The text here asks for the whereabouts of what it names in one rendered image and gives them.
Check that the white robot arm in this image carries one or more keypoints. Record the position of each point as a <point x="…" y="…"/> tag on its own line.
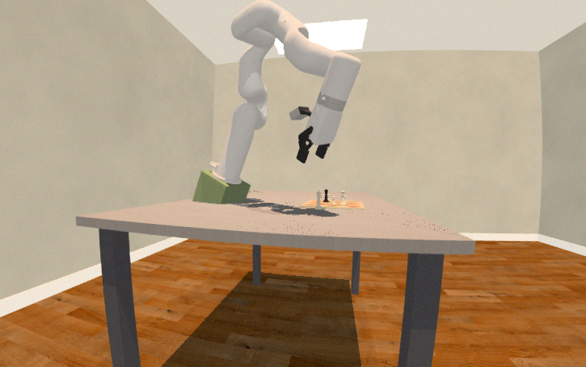
<point x="339" y="71"/>

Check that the orange and cream chessboard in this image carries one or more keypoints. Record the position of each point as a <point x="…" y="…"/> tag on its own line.
<point x="354" y="205"/>

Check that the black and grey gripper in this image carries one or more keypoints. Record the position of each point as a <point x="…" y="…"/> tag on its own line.
<point x="324" y="124"/>

